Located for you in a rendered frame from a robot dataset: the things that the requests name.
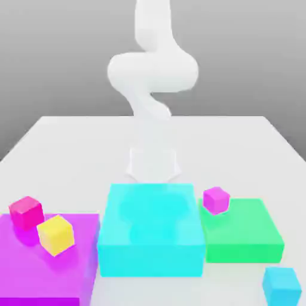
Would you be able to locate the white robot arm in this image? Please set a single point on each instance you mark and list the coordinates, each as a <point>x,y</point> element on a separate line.
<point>153,71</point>

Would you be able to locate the small magenta cube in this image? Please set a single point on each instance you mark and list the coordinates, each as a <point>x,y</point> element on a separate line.
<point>216,200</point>

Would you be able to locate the small yellow cube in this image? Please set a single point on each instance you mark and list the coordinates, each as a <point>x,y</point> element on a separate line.
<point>56,235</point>

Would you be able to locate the small pink cube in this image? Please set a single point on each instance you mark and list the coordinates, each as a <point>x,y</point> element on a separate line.
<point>26,212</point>

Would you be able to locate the small blue cube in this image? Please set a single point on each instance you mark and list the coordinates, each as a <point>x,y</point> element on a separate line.
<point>282,286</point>

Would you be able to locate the large cyan box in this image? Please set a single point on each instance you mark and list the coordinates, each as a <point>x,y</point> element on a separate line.
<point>151,229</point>

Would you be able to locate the large green box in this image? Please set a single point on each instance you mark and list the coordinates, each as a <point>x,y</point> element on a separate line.
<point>241,234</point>

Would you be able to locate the large magenta box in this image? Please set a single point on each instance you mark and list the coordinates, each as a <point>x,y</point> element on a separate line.
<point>35,270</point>

